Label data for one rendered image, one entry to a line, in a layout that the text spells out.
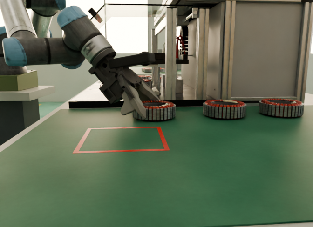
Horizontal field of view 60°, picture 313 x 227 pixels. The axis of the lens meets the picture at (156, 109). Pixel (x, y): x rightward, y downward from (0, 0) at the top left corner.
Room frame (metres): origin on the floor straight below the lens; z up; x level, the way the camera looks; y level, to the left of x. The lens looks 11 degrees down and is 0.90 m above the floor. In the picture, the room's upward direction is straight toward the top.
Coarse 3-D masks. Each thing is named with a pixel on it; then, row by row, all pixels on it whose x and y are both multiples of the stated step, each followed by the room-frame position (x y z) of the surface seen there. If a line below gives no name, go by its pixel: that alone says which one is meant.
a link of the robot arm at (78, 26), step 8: (64, 8) 0.73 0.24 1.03; (72, 8) 0.73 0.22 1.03; (80, 8) 0.75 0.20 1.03; (64, 16) 0.72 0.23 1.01; (72, 16) 0.72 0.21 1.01; (80, 16) 0.72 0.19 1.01; (64, 24) 0.72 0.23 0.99; (72, 24) 0.72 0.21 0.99; (80, 24) 0.72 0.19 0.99; (88, 24) 0.72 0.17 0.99; (64, 32) 0.74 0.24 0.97; (72, 32) 0.72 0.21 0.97; (80, 32) 0.71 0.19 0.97; (88, 32) 0.71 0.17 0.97; (96, 32) 0.72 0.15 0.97; (64, 40) 0.76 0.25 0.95; (72, 40) 0.73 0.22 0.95; (80, 40) 0.71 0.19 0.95; (88, 40) 0.73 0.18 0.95; (72, 48) 0.76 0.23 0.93; (80, 48) 0.72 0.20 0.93
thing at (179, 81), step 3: (177, 78) 1.06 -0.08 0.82; (180, 78) 1.06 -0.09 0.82; (177, 81) 1.02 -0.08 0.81; (180, 81) 1.02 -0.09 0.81; (177, 84) 1.02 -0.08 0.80; (180, 84) 1.02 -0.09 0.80; (177, 87) 1.02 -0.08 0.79; (180, 87) 1.02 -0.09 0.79; (177, 90) 1.02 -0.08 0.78; (180, 90) 1.02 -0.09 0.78
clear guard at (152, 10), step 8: (104, 8) 0.89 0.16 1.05; (112, 8) 0.93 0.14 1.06; (120, 8) 0.93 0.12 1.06; (128, 8) 0.93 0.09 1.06; (136, 8) 0.93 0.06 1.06; (144, 8) 0.93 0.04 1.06; (152, 8) 0.93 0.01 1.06; (160, 8) 0.93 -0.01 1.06; (184, 8) 0.93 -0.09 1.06; (96, 16) 0.88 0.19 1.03; (104, 16) 0.99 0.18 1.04; (112, 16) 1.10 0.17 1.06; (120, 16) 1.10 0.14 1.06; (128, 16) 1.10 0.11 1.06; (136, 16) 1.10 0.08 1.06; (144, 16) 1.10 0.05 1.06; (152, 16) 1.10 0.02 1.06; (160, 16) 1.10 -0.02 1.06; (96, 24) 0.98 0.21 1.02
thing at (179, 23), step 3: (177, 15) 1.06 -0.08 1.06; (180, 15) 1.06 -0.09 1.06; (183, 15) 1.07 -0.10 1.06; (186, 15) 1.07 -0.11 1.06; (177, 18) 1.06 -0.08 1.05; (180, 18) 1.06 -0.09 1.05; (183, 18) 1.07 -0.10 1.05; (177, 21) 1.06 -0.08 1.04; (180, 21) 1.06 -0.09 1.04; (186, 21) 1.07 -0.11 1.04; (177, 24) 1.06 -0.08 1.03; (180, 24) 1.06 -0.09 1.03; (183, 24) 1.07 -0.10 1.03; (186, 24) 1.07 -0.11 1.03
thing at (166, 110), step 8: (144, 104) 0.71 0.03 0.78; (152, 104) 0.72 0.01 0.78; (160, 104) 0.72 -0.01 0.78; (168, 104) 0.69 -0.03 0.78; (136, 112) 0.66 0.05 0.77; (152, 112) 0.64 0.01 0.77; (160, 112) 0.64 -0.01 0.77; (168, 112) 0.65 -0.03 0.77; (144, 120) 0.65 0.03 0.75; (160, 120) 0.64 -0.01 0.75
